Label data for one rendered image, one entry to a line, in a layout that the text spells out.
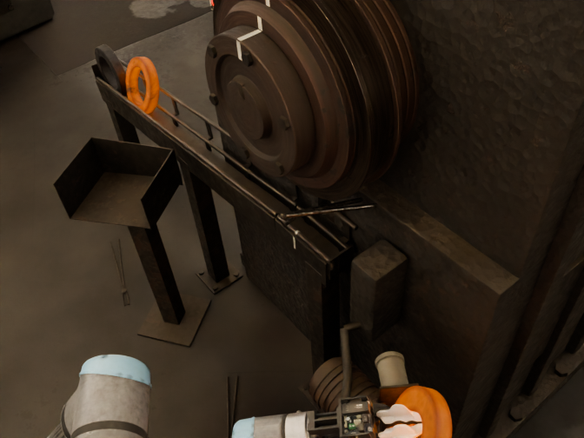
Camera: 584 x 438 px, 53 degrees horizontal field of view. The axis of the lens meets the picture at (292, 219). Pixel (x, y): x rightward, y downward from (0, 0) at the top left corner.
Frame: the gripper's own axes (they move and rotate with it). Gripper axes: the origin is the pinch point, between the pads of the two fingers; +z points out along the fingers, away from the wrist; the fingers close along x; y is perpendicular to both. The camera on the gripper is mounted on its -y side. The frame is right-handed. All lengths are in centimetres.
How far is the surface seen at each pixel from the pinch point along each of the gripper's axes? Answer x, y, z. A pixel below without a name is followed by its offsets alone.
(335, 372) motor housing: 20.2, -14.9, -19.8
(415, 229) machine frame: 33.9, 13.4, 4.9
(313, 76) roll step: 37, 52, -5
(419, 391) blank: 4.9, 2.9, 0.4
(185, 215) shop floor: 121, -54, -92
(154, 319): 69, -51, -95
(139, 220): 63, 4, -69
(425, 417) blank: -0.2, 3.4, 0.9
